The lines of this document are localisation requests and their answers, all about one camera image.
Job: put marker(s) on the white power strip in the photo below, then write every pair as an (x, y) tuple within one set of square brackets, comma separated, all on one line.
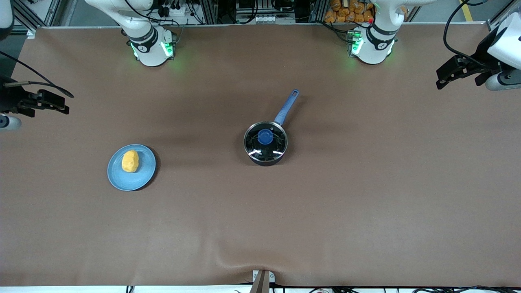
[(253, 18)]

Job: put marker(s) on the aluminium frame profile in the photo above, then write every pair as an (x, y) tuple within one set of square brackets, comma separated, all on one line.
[(502, 14), (32, 12)]

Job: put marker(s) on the light blue plate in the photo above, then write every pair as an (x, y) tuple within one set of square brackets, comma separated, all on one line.
[(142, 175)]

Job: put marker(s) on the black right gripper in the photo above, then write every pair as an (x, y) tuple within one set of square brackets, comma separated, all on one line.
[(10, 99)]

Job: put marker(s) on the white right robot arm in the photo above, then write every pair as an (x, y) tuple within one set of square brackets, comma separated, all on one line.
[(150, 53)]

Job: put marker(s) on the bag of orange items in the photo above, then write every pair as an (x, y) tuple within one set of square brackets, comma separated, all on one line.
[(350, 11)]

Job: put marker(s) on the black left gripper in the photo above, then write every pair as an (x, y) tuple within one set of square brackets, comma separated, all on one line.
[(481, 53)]

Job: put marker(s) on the glass lid with blue knob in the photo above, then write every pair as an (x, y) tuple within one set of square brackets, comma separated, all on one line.
[(265, 137)]

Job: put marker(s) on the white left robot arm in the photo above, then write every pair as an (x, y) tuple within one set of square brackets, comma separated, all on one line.
[(374, 51)]

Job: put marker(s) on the yellow potato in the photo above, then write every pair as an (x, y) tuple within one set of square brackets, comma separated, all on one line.
[(130, 161)]

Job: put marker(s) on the metal table edge bracket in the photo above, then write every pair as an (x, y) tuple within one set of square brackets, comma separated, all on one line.
[(262, 280)]

